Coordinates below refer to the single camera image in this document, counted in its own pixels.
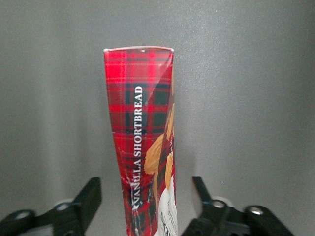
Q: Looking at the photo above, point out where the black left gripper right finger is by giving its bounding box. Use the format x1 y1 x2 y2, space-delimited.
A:
182 176 296 236

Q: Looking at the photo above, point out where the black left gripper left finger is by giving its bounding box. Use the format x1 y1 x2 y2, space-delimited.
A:
0 177 103 236

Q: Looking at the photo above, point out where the red tartan cookie box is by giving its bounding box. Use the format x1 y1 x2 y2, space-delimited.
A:
102 46 178 236

